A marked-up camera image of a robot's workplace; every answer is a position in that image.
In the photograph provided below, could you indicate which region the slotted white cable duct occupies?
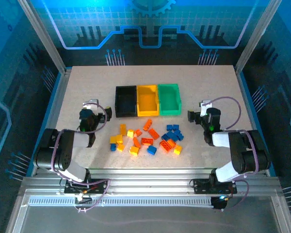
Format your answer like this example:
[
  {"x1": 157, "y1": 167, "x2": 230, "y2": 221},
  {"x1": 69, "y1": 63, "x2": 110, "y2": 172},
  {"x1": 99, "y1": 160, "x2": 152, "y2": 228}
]
[{"x1": 28, "y1": 198, "x2": 214, "y2": 207}]

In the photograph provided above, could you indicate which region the aluminium table side rail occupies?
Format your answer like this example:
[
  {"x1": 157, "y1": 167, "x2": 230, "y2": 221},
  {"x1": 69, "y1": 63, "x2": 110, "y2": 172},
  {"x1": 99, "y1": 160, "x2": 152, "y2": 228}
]
[
  {"x1": 234, "y1": 69, "x2": 277, "y2": 177},
  {"x1": 26, "y1": 69, "x2": 72, "y2": 177}
]

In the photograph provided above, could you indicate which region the black plastic bin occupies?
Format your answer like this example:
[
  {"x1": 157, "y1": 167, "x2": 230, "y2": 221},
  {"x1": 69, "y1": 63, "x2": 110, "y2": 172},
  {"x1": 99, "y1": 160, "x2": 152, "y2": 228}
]
[{"x1": 114, "y1": 85, "x2": 138, "y2": 118}]

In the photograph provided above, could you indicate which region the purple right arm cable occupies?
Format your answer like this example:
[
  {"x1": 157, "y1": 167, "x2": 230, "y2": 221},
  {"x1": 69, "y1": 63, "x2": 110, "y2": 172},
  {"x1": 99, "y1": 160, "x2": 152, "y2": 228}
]
[{"x1": 208, "y1": 96, "x2": 259, "y2": 212}]

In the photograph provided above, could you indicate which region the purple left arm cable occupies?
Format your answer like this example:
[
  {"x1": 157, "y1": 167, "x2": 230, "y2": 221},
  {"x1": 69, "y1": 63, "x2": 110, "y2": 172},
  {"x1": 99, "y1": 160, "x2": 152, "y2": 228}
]
[{"x1": 52, "y1": 101, "x2": 110, "y2": 214}]

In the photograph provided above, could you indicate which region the yellow plastic bin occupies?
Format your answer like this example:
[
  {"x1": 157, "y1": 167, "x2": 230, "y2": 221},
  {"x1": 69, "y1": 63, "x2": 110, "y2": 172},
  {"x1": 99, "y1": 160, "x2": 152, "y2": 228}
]
[{"x1": 136, "y1": 84, "x2": 160, "y2": 117}]

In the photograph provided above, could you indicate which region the grey base panel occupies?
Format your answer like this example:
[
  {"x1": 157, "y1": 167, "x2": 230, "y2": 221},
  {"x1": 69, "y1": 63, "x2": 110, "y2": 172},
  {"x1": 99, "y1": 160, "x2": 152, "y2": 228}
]
[{"x1": 21, "y1": 206, "x2": 281, "y2": 233}]

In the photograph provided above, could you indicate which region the large blue lego brick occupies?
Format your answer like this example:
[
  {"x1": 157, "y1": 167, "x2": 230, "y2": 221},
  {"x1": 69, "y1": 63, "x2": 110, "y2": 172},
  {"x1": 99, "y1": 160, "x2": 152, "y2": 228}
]
[{"x1": 165, "y1": 131, "x2": 179, "y2": 142}]

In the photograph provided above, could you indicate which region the aluminium frame post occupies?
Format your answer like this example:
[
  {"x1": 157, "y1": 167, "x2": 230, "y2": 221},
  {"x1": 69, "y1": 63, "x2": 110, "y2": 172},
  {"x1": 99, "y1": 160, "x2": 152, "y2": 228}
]
[
  {"x1": 17, "y1": 0, "x2": 72, "y2": 75},
  {"x1": 234, "y1": 0, "x2": 283, "y2": 73}
]

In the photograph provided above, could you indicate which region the black controller box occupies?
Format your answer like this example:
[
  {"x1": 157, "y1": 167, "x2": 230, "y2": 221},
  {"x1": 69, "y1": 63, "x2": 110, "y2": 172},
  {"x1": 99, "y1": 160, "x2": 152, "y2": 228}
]
[{"x1": 210, "y1": 195, "x2": 228, "y2": 211}]

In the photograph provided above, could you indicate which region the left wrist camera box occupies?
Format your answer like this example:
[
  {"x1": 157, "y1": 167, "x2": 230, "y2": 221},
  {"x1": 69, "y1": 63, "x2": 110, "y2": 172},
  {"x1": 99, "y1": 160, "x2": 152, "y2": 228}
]
[{"x1": 82, "y1": 99, "x2": 99, "y2": 110}]

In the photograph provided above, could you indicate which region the green plastic bin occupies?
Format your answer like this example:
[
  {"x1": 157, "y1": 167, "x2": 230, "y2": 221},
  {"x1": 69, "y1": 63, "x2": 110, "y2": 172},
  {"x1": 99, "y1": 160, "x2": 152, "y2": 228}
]
[{"x1": 157, "y1": 83, "x2": 182, "y2": 117}]

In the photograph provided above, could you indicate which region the large orange lego brick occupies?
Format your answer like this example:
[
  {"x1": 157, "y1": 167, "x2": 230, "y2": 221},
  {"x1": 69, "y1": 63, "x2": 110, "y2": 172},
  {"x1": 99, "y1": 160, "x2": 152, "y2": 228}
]
[{"x1": 159, "y1": 139, "x2": 177, "y2": 153}]

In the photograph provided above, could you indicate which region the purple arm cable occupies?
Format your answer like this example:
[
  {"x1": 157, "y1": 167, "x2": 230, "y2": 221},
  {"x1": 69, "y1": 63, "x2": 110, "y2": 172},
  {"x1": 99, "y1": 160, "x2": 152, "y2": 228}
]
[
  {"x1": 208, "y1": 96, "x2": 259, "y2": 212},
  {"x1": 52, "y1": 101, "x2": 110, "y2": 214}
]

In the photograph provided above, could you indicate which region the aluminium frame rail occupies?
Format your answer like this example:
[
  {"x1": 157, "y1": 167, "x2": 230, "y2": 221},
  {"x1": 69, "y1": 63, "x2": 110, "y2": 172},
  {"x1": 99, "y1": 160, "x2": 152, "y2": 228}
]
[{"x1": 20, "y1": 167, "x2": 286, "y2": 198}]

